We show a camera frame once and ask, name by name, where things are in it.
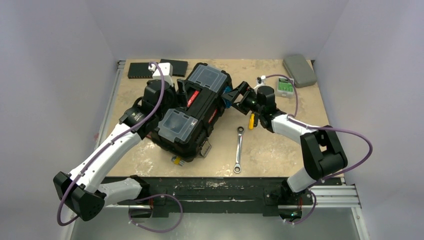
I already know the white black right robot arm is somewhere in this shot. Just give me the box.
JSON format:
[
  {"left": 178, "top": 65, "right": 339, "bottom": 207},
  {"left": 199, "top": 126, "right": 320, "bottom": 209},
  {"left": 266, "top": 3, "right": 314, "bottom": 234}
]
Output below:
[{"left": 222, "top": 81, "right": 348, "bottom": 204}]

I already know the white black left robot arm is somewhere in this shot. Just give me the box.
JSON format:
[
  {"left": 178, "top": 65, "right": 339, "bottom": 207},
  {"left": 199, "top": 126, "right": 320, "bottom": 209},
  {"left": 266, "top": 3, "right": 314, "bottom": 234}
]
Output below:
[{"left": 53, "top": 79, "right": 176, "bottom": 227}]

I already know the silver ratchet wrench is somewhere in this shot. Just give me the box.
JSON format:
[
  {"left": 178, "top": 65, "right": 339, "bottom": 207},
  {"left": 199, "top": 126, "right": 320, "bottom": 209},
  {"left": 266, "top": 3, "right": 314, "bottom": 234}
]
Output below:
[{"left": 233, "top": 126, "right": 245, "bottom": 174}]

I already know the black flat box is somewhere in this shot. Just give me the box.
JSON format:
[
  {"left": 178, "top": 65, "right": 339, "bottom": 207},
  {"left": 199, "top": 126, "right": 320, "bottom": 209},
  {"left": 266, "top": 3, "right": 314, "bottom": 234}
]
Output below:
[{"left": 160, "top": 59, "right": 189, "bottom": 77}]

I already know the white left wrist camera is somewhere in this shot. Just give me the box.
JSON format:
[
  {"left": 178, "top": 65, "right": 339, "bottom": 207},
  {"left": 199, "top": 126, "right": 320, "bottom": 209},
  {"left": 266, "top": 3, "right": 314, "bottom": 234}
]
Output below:
[{"left": 148, "top": 62, "right": 175, "bottom": 87}]

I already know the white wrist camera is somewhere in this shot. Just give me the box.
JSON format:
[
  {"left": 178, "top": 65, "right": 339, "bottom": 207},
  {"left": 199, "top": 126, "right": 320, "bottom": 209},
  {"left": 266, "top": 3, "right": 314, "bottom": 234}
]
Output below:
[
  {"left": 148, "top": 62, "right": 175, "bottom": 87},
  {"left": 253, "top": 75, "right": 267, "bottom": 91}
]

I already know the yellow handled screwdriver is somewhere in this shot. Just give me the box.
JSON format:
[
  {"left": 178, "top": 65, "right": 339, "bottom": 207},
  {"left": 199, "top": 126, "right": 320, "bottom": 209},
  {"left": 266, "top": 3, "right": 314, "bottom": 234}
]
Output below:
[{"left": 248, "top": 112, "right": 256, "bottom": 130}]

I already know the green white bit box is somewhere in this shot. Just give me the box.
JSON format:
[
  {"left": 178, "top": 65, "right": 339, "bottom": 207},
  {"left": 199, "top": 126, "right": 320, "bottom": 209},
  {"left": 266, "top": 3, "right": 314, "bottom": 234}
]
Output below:
[{"left": 276, "top": 77, "right": 295, "bottom": 99}]

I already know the black plastic toolbox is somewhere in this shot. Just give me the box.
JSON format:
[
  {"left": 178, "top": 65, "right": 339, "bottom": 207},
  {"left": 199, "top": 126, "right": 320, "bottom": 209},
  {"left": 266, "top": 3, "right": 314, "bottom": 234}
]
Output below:
[{"left": 150, "top": 62, "right": 233, "bottom": 162}]

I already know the aluminium frame rail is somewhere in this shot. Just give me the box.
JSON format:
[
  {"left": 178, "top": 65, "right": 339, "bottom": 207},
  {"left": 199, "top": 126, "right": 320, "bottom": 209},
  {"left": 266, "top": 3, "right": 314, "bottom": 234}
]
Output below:
[{"left": 78, "top": 59, "right": 128, "bottom": 164}]

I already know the grey plastic case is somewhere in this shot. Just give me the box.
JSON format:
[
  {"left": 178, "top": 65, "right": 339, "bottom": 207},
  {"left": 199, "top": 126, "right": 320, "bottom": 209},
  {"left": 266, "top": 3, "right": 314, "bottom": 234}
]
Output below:
[{"left": 283, "top": 54, "right": 317, "bottom": 88}]

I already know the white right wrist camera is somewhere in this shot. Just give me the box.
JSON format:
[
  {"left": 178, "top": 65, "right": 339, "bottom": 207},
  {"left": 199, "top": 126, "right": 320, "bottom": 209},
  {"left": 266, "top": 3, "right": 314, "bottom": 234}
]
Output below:
[{"left": 253, "top": 75, "right": 267, "bottom": 91}]

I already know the black network switch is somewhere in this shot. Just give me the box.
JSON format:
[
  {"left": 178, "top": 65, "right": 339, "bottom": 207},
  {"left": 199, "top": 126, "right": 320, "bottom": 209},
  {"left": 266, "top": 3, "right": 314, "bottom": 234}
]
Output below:
[{"left": 127, "top": 62, "right": 153, "bottom": 79}]

